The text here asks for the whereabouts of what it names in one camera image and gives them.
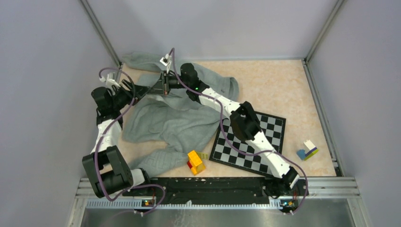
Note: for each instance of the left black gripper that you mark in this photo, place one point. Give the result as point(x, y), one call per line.
point(135, 92)

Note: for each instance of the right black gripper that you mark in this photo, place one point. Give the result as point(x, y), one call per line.
point(161, 87)

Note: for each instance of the grey zip jacket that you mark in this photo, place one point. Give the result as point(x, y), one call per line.
point(184, 125)

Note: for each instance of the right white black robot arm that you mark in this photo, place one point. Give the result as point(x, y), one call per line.
point(243, 119)

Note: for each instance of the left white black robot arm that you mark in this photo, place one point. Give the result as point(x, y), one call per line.
point(105, 166)

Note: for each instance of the yellow red toy block stack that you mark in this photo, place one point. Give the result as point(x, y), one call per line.
point(195, 161)

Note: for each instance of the black white checkerboard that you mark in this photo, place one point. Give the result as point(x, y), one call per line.
point(222, 152)

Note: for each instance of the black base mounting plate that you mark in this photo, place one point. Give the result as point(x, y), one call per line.
point(218, 190)

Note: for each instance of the blue white green toy blocks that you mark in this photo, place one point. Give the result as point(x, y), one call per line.
point(309, 150)

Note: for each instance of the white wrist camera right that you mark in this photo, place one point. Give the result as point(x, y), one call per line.
point(166, 60)

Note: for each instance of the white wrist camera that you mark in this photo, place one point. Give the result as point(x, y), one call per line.
point(166, 60)
point(110, 80)

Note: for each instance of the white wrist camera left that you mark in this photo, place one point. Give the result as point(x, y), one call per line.
point(110, 80)

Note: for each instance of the aluminium front frame rail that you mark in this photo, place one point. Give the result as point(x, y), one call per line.
point(319, 188)

